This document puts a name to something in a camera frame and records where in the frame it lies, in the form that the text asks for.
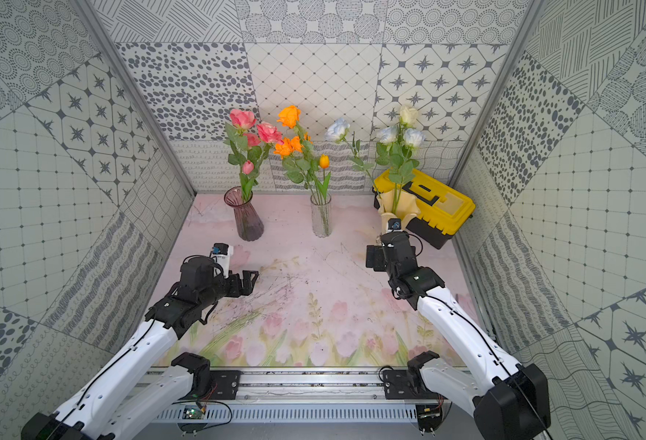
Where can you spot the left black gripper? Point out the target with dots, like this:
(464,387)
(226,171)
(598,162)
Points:
(235,283)

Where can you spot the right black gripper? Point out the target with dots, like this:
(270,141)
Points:
(377,258)

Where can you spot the orange tulip flower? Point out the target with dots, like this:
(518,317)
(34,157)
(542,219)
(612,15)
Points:
(324,170)

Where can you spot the blue white rose stem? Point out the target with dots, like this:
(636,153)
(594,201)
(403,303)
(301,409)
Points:
(389,153)

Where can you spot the pink tulip flower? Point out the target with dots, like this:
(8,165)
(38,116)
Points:
(246,182)

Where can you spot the orange rose large stem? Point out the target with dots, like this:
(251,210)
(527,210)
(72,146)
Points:
(283,150)

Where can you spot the pink rose stem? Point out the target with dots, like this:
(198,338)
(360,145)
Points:
(254,153)
(269,136)

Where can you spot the cream white rose stem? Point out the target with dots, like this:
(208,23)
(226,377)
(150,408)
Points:
(408,115)

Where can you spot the pink rosebud flower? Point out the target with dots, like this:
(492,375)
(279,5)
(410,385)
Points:
(240,123)

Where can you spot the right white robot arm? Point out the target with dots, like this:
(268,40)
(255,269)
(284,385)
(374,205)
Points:
(506,399)

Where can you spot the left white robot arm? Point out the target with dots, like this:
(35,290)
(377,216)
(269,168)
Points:
(103,409)

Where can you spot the cream fluted vase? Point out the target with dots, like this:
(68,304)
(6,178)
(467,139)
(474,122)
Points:
(403,207)

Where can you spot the purple ribbed glass vase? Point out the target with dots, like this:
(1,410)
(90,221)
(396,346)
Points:
(248,223)

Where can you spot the yellow black toolbox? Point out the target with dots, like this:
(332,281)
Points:
(443,209)

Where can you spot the clear textured glass vase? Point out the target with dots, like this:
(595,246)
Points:
(321,214)

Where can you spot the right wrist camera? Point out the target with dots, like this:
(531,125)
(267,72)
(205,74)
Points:
(394,225)

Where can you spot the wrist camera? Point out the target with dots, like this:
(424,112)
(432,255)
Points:
(394,225)
(222,253)

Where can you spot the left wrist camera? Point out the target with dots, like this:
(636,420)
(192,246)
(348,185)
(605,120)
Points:
(222,253)

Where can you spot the aluminium rail base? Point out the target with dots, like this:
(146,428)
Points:
(328,385)

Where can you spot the white perforated cable tray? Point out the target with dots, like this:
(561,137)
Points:
(393,413)

